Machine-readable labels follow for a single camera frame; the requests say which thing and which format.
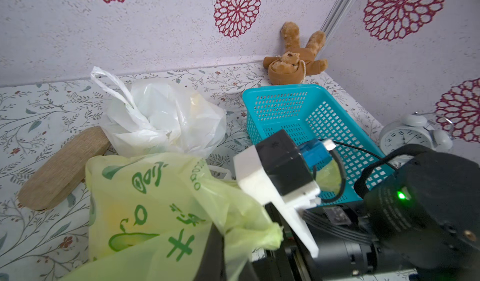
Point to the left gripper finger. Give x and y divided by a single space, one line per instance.
216 264

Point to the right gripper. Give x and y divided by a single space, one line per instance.
338 259

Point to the yellow-green plastic bag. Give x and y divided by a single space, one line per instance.
150 218

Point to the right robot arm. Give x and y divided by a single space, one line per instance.
417 209

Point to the white plastic bag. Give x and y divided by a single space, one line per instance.
156 116

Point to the teal plastic basket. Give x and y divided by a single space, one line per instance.
307 112

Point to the white alarm clock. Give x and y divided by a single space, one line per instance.
429 130

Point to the wooden block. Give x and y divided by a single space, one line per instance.
63 172

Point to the brown teddy bear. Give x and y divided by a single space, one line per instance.
296 63

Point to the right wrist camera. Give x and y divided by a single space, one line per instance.
279 172

